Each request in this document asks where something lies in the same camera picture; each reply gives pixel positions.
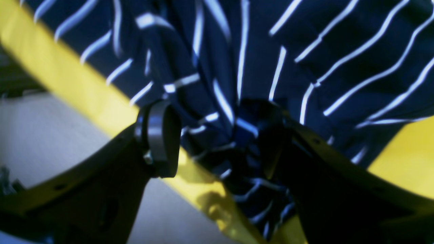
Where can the navy white striped T-shirt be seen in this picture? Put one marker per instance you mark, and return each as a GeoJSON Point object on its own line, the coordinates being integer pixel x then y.
{"type": "Point", "coordinates": [354, 71]}

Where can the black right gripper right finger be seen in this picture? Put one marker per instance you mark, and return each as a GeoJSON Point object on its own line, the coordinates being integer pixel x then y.
{"type": "Point", "coordinates": [336, 201]}

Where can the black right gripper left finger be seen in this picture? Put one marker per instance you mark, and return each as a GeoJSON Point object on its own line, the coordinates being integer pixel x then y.
{"type": "Point", "coordinates": [97, 201]}

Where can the yellow table cloth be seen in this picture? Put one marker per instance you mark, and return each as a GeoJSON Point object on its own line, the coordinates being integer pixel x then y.
{"type": "Point", "coordinates": [407, 160]}

